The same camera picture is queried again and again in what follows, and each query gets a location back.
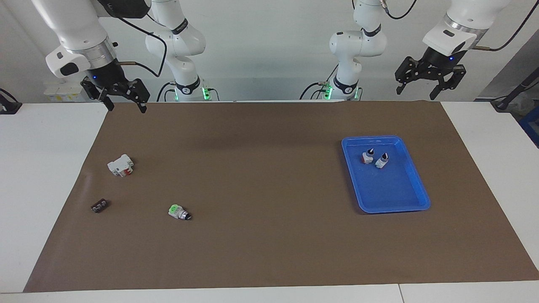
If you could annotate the small dark electronic component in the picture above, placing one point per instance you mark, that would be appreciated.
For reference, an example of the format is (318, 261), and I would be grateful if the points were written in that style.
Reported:
(99, 206)

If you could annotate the selector switch red base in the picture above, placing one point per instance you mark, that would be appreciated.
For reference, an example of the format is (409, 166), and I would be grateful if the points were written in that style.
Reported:
(367, 158)

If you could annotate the brown table mat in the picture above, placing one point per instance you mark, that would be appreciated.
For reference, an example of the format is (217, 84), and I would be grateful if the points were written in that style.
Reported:
(269, 189)

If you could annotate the blue plastic tray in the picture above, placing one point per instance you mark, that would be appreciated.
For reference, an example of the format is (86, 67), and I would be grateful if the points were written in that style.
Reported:
(391, 189)

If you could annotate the selector switch green base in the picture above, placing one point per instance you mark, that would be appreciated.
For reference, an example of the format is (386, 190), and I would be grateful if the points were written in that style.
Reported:
(176, 211)

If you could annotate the black stand pole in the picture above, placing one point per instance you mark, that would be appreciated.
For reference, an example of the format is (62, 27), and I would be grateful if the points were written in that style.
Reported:
(516, 90)

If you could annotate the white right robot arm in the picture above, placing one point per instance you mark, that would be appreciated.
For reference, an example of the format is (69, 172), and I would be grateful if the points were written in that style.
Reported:
(71, 25)

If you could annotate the white box with yellow label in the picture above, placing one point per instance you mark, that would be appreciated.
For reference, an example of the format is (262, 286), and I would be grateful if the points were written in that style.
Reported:
(63, 91)

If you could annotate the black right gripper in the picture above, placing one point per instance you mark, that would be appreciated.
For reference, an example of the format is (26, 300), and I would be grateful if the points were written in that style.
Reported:
(105, 75)

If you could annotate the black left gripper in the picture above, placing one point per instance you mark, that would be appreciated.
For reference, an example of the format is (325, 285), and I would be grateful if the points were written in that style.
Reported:
(442, 59)

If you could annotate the black clamp mount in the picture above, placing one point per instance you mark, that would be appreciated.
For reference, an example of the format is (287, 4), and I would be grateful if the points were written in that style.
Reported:
(8, 105)

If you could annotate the white circuit breaker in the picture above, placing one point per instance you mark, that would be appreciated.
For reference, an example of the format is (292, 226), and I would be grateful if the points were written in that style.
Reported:
(120, 165)

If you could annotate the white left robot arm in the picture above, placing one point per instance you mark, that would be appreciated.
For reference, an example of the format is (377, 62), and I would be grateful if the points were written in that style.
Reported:
(358, 42)

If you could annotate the selector switch orange base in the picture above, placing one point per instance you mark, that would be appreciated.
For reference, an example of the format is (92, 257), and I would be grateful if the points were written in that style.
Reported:
(381, 162)

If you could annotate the blue crate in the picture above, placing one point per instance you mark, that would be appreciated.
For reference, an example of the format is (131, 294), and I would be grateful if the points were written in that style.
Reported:
(531, 126)

